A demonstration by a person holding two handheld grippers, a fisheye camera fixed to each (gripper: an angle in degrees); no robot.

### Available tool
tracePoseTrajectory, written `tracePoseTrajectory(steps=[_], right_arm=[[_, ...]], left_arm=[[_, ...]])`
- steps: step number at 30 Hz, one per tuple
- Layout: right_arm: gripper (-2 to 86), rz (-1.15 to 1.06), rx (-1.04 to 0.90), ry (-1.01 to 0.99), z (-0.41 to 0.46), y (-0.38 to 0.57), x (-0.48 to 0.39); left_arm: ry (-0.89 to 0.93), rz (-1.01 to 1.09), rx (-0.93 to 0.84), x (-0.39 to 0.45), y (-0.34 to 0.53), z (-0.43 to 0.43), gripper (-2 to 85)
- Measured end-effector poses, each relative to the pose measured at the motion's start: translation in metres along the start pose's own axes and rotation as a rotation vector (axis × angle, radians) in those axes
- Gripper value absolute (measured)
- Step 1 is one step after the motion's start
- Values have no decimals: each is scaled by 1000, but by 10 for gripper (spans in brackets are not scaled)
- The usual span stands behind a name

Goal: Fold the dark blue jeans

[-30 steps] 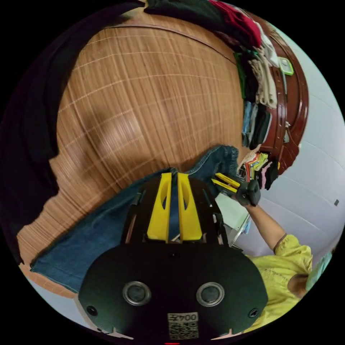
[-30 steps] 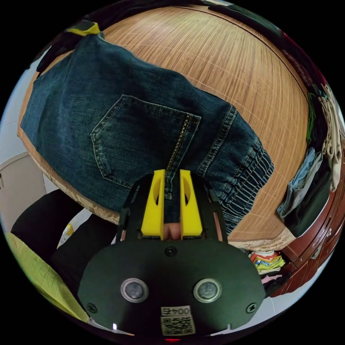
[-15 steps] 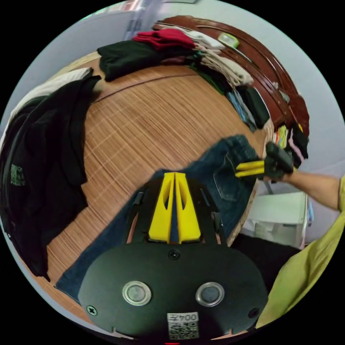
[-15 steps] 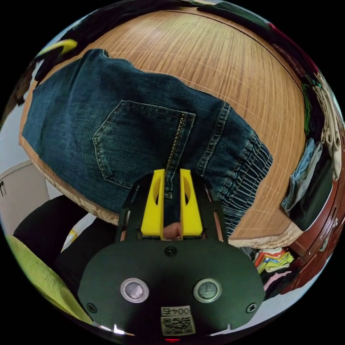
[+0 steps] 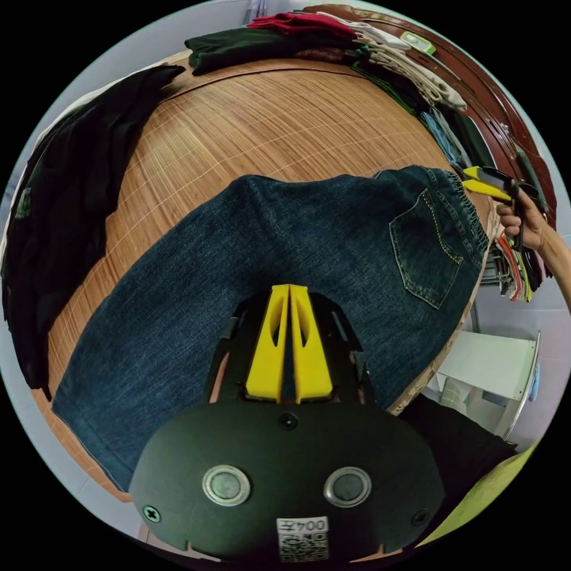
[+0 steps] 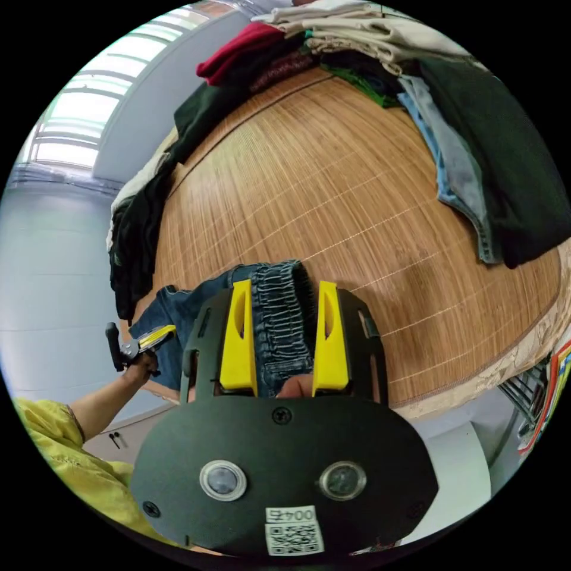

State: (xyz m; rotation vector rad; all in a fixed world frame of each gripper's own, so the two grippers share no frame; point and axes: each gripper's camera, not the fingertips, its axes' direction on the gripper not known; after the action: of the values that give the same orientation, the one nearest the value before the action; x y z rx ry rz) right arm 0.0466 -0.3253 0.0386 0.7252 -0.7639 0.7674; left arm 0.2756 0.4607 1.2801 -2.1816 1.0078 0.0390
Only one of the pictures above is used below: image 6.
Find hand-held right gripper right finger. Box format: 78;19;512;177
311;280;349;398

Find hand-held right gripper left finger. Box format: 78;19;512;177
219;280;259;398

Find dark blue jeans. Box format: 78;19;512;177
128;260;320;400

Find person's left forearm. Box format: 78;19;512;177
69;374;150;443

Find person's left hand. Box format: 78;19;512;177
122;352;162;390

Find person's right hand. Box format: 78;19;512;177
276;374;315;399

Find person's body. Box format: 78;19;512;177
12;396;184;548

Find metal rack with colourful items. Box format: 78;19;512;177
497;337;571;457

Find window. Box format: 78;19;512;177
22;7;211;170

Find pile of clothes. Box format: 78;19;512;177
106;0;571;322

